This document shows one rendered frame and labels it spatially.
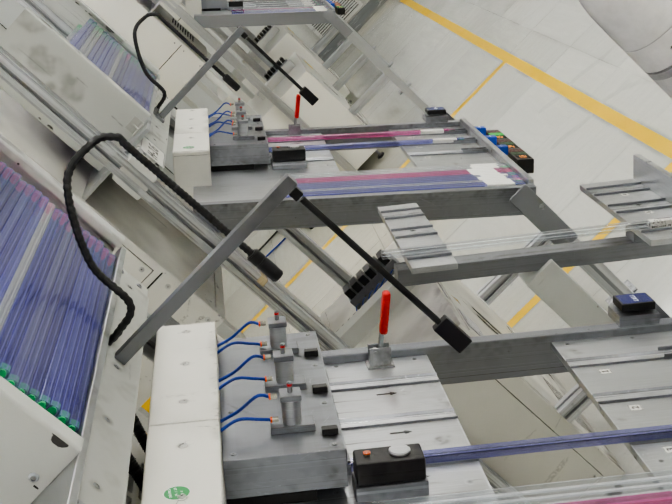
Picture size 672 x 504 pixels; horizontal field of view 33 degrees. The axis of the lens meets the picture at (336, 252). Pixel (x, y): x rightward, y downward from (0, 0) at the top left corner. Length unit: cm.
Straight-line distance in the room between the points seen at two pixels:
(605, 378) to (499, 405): 103
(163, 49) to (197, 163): 337
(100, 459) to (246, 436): 23
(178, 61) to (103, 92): 347
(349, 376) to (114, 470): 53
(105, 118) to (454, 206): 74
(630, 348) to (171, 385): 65
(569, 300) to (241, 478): 85
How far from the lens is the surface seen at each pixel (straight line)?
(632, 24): 118
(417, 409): 145
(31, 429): 98
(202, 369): 141
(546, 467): 265
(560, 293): 192
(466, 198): 236
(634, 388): 151
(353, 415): 144
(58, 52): 236
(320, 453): 124
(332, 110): 591
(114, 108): 237
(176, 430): 126
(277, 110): 588
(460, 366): 162
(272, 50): 730
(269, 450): 124
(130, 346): 130
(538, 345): 164
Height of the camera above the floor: 162
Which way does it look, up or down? 17 degrees down
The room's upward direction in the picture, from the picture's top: 48 degrees counter-clockwise
